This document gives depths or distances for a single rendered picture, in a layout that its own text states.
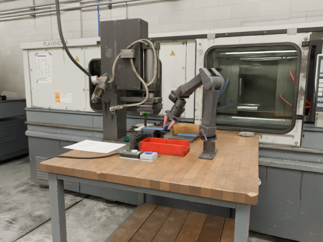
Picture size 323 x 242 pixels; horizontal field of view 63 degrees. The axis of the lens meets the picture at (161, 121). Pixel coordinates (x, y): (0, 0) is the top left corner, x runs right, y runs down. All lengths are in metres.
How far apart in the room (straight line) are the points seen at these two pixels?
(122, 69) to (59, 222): 0.92
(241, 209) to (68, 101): 2.23
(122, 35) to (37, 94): 1.74
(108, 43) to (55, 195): 0.93
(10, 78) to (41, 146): 3.96
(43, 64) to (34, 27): 3.39
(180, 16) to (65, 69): 2.34
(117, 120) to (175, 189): 0.79
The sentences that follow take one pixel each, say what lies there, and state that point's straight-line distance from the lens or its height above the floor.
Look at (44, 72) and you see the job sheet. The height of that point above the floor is 1.36.
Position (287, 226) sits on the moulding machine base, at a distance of 2.36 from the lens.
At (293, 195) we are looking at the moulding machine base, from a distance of 2.25.
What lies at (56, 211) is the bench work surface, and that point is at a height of 0.66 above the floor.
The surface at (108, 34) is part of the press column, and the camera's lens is 1.72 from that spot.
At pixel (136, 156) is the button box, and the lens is 1.31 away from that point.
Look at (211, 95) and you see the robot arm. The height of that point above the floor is 1.22.
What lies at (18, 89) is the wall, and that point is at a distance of 6.87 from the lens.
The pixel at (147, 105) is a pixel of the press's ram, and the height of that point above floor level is 1.14.
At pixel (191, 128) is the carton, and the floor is 0.96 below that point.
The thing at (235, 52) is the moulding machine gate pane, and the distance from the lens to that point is 2.10.
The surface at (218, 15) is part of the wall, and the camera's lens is 4.41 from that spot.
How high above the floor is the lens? 1.30
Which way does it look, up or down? 9 degrees down
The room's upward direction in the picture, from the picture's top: straight up
